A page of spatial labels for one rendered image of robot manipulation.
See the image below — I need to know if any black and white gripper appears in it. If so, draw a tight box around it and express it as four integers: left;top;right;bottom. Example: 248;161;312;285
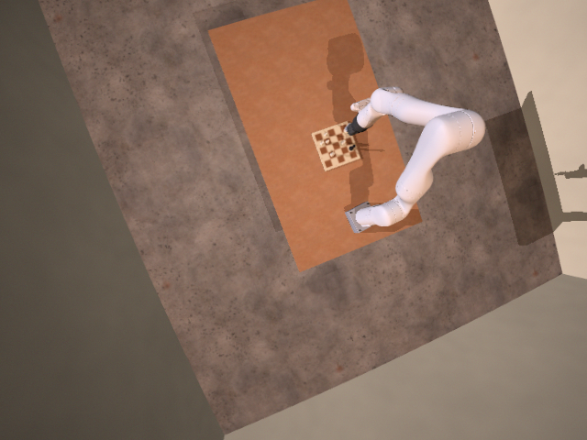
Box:
345;98;374;136

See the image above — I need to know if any wooden chessboard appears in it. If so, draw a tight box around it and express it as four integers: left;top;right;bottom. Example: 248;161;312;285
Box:
311;121;360;171

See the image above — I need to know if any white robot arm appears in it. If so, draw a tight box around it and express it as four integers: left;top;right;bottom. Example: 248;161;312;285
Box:
355;87;485;227

